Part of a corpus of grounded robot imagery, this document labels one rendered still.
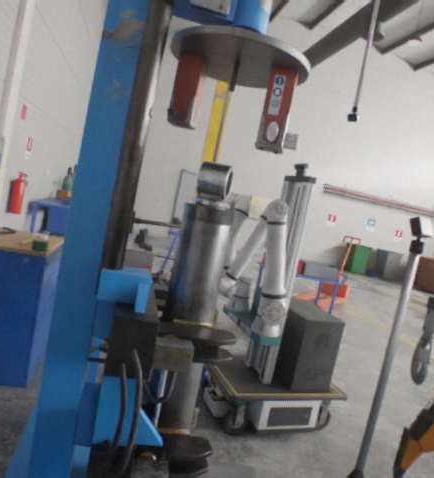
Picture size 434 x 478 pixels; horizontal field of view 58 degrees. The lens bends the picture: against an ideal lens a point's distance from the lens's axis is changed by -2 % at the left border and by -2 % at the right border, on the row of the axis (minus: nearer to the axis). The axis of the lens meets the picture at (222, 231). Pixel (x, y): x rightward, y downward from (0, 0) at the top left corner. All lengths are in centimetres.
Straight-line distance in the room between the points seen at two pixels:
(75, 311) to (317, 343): 177
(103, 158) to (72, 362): 81
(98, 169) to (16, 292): 152
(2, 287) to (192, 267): 163
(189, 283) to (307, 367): 153
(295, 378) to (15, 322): 191
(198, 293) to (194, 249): 18
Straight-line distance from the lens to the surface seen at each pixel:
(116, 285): 146
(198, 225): 157
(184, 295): 161
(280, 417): 291
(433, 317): 104
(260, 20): 176
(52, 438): 190
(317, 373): 301
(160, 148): 1240
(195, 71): 172
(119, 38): 165
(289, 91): 165
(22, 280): 288
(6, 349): 305
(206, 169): 161
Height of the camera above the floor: 151
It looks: 4 degrees down
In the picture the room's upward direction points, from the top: 12 degrees clockwise
